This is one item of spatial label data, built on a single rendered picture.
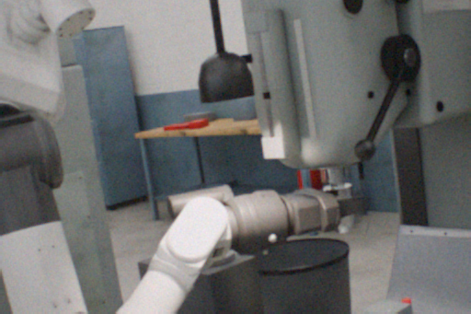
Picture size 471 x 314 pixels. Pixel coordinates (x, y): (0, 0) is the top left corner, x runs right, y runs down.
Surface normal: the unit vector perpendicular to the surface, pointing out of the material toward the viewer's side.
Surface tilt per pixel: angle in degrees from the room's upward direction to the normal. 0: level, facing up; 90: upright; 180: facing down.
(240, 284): 90
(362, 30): 90
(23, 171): 76
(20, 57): 59
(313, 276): 94
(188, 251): 52
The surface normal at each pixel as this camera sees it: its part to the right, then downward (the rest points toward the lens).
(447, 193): -0.69, 0.19
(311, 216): 0.38, 0.07
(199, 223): 0.21, -0.56
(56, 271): 0.62, -0.25
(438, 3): 0.70, -0.01
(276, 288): -0.41, 0.24
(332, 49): 0.11, 0.11
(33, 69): 0.68, -0.57
